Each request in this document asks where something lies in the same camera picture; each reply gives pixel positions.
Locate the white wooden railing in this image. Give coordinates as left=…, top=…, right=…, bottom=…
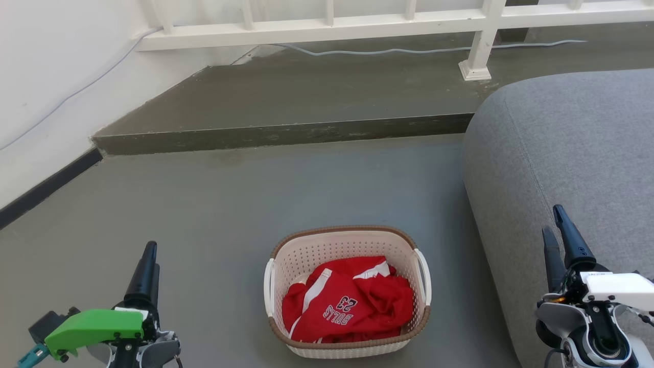
left=135, top=0, right=654, bottom=82

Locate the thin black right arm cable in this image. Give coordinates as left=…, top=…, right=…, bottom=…
left=543, top=348, right=568, bottom=368

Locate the grey floor cable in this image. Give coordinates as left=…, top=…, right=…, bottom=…
left=271, top=39, right=588, bottom=57

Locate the red Bulls jersey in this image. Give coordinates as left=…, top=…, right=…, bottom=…
left=282, top=256, right=415, bottom=343

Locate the grey fabric sofa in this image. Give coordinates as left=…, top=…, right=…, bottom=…
left=462, top=69, right=654, bottom=368

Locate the cream perforated laundry basket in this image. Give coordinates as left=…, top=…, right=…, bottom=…
left=263, top=225, right=433, bottom=359

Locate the teal plastic connector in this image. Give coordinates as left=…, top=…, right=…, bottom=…
left=18, top=343, right=50, bottom=368

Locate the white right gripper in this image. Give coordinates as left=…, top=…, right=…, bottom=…
left=542, top=205, right=654, bottom=311

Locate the white wall cable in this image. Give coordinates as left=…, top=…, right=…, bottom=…
left=0, top=27, right=164, bottom=151

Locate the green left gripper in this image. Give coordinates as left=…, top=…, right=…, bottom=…
left=45, top=241, right=160, bottom=359

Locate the black baseboard strip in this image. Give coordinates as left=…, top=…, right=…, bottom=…
left=0, top=148, right=104, bottom=231

